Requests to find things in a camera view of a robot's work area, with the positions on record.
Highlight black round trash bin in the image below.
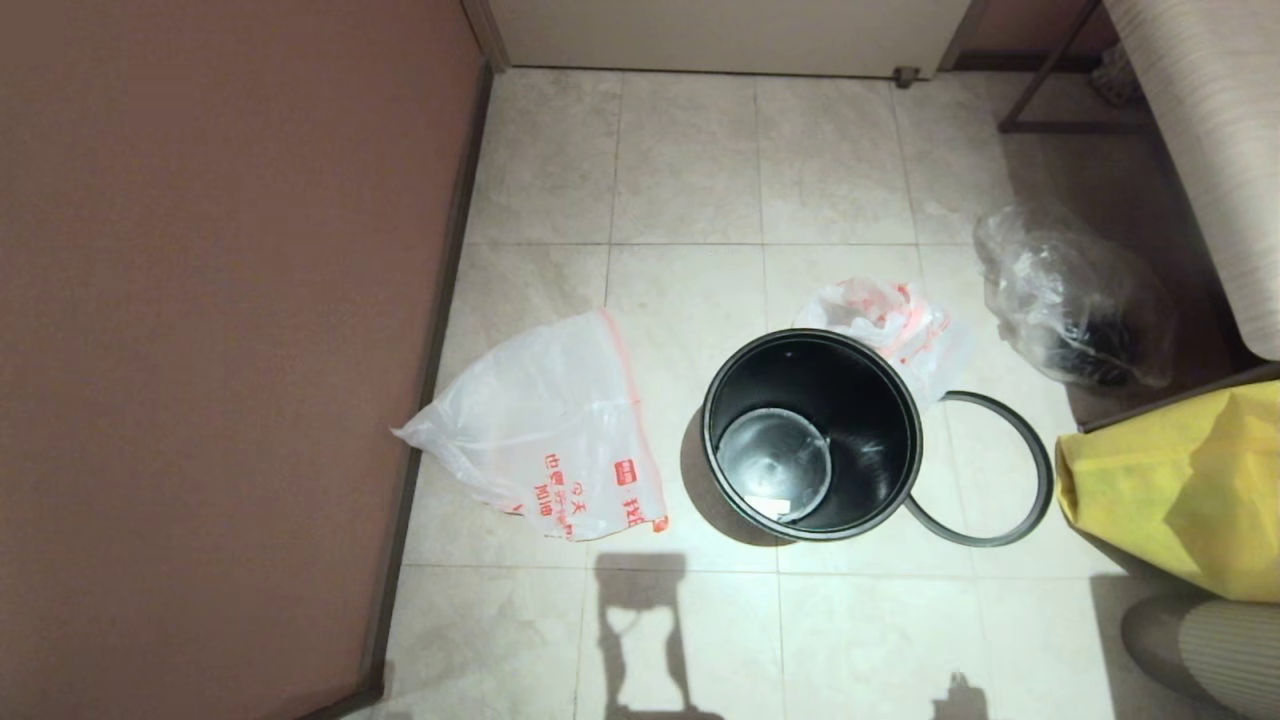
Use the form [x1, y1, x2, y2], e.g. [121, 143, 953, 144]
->
[701, 327, 925, 544]

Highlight black bin retaining ring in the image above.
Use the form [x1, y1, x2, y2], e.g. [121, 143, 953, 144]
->
[905, 390, 1056, 548]

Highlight beige striped furniture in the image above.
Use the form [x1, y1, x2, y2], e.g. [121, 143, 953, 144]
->
[1103, 0, 1280, 361]

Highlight dark brown wooden board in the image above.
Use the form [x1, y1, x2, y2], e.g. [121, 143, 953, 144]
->
[1078, 362, 1280, 435]

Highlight yellow fabric bag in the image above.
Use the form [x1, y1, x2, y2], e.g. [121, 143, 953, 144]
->
[1055, 380, 1280, 603]

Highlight used white bag red trim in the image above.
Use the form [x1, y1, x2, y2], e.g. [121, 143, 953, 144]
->
[795, 277, 971, 406]

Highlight grey mesh bundle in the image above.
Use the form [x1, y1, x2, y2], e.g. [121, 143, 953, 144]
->
[1090, 42, 1143, 107]

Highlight dark metal frame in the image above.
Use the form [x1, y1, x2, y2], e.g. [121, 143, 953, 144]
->
[997, 0, 1151, 135]

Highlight white plastic bag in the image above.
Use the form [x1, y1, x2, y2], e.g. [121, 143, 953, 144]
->
[392, 308, 669, 542]

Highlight grey ribbed round pouf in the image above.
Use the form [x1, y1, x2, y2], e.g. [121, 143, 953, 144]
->
[1121, 595, 1280, 720]

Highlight clear plastic bag dark contents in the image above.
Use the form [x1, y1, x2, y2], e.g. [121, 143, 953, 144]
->
[974, 200, 1177, 391]

